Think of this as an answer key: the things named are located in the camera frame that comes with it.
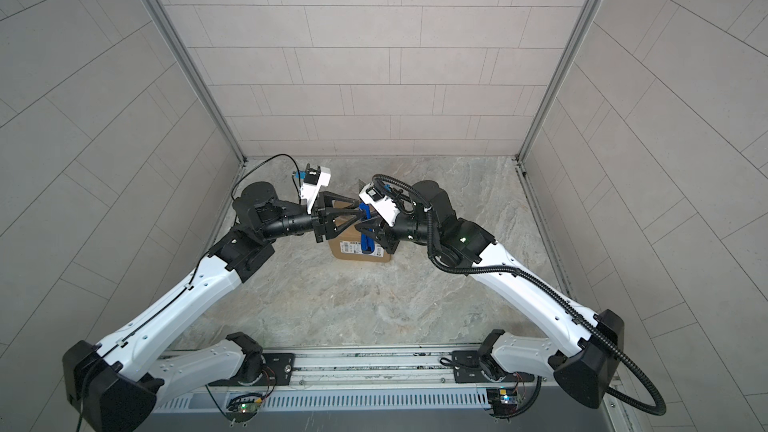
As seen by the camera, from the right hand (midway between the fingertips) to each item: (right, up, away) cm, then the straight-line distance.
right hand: (359, 228), depth 63 cm
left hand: (+1, +3, -3) cm, 5 cm away
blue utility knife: (+2, -3, +2) cm, 4 cm away
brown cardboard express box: (-4, -8, +20) cm, 22 cm away
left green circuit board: (-26, -40, +2) cm, 47 cm away
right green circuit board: (+33, -41, +5) cm, 52 cm away
